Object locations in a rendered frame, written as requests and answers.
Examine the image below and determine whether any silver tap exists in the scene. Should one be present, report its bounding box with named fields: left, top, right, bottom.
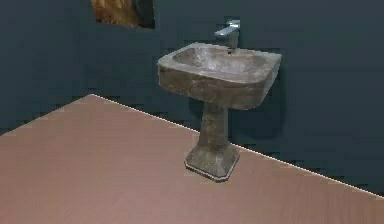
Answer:
left=213, top=19, right=242, bottom=50

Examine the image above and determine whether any brown stone pedestal sink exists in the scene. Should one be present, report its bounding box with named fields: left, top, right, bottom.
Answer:
left=157, top=42, right=283, bottom=183

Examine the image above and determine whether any orange framed wall picture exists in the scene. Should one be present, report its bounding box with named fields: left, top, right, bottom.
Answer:
left=90, top=0, right=156, bottom=30

